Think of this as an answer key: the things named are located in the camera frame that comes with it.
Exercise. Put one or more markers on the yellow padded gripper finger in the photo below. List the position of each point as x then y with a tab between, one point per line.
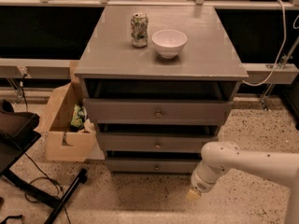
193	195

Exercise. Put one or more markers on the black office chair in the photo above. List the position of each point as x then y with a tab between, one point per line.
17	134

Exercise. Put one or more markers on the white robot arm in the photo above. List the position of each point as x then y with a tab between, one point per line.
219	157

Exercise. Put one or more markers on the white ceramic bowl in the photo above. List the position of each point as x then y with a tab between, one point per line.
169	43

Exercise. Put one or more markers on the metal frame rail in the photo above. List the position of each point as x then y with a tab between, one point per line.
63	69

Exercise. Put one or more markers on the green white soda can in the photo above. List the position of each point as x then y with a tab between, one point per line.
139	30

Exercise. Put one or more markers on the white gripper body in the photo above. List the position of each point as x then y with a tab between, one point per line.
199	184

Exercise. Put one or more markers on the black stand leg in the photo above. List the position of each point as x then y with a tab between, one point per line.
56	204

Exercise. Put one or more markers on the open cardboard box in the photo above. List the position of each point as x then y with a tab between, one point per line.
62	144

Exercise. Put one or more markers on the green snack bag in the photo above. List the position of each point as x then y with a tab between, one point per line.
78	117

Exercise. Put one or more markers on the grey drawer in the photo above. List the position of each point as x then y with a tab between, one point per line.
157	112
151	166
153	142

